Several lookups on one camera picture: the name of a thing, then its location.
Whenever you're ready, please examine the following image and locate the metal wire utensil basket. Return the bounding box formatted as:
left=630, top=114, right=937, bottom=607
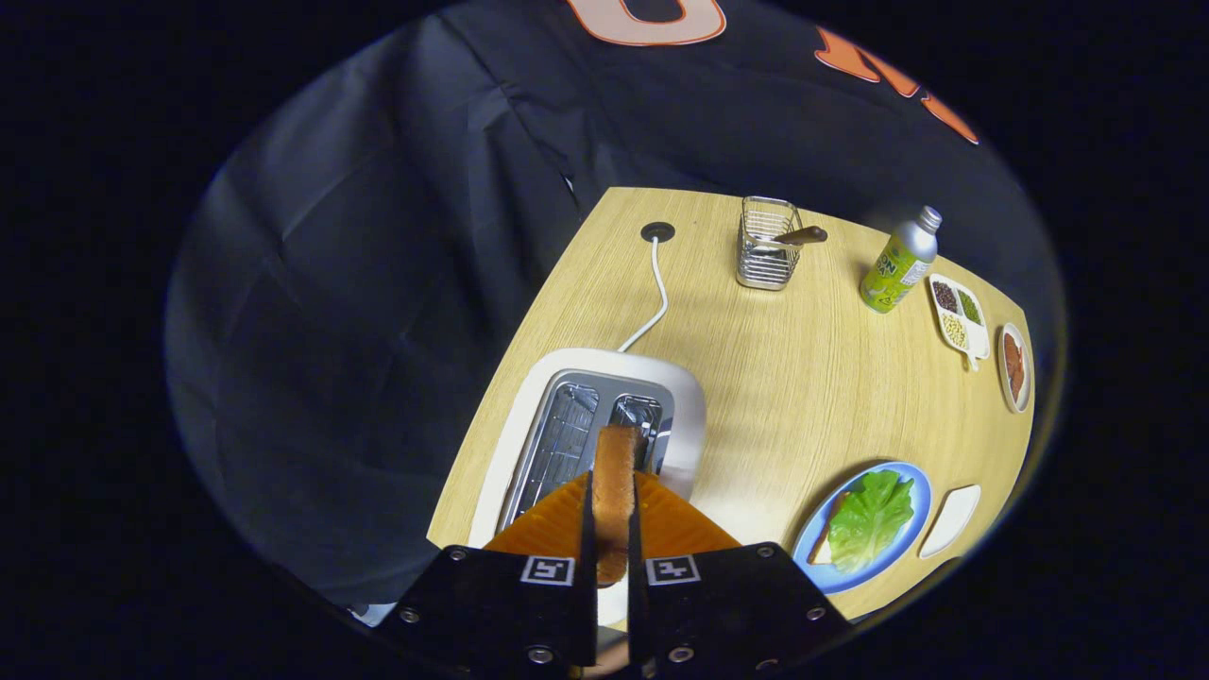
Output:
left=736, top=195, right=804, bottom=291

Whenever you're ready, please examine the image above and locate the green lettuce leaf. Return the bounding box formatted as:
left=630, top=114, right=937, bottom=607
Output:
left=828, top=469, right=915, bottom=574

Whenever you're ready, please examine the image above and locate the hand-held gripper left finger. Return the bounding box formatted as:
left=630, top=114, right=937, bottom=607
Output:
left=383, top=470, right=598, bottom=673

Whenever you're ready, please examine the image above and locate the black backdrop cloth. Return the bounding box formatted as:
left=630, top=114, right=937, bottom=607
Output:
left=165, top=0, right=1068, bottom=605

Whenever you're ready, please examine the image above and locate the blue round plate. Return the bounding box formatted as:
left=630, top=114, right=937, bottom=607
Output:
left=792, top=461, right=933, bottom=595

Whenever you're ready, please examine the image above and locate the white square plate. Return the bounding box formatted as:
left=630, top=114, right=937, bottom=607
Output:
left=919, top=484, right=982, bottom=560

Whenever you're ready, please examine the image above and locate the green labelled metal bottle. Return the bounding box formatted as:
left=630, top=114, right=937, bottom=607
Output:
left=859, top=206, right=944, bottom=315

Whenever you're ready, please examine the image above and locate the white power cable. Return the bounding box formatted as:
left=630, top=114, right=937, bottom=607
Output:
left=619, top=236, right=669, bottom=353

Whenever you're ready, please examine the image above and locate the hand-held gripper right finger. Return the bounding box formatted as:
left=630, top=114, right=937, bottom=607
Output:
left=628, top=470, right=851, bottom=673

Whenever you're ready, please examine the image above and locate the bread slice under ham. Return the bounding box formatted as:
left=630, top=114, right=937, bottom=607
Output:
left=809, top=491, right=856, bottom=566

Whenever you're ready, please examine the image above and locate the toasted bread slice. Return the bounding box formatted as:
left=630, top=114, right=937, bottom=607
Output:
left=592, top=424, right=643, bottom=588

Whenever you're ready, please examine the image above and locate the white toaster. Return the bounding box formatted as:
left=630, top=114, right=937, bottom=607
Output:
left=468, top=348, right=707, bottom=629

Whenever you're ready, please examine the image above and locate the wooden handled utensil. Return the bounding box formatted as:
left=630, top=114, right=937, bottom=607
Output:
left=756, top=226, right=829, bottom=251

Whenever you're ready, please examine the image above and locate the white oval plate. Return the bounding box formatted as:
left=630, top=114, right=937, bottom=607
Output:
left=997, top=322, right=1034, bottom=415

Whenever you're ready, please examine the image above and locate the white divided dish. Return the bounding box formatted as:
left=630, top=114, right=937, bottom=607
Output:
left=928, top=273, right=992, bottom=372

